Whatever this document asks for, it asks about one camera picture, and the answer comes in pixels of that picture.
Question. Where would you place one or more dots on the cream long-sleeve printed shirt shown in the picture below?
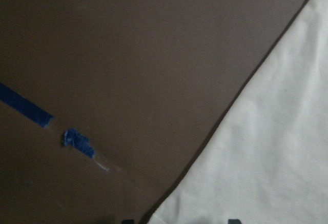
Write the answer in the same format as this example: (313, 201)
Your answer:
(267, 160)

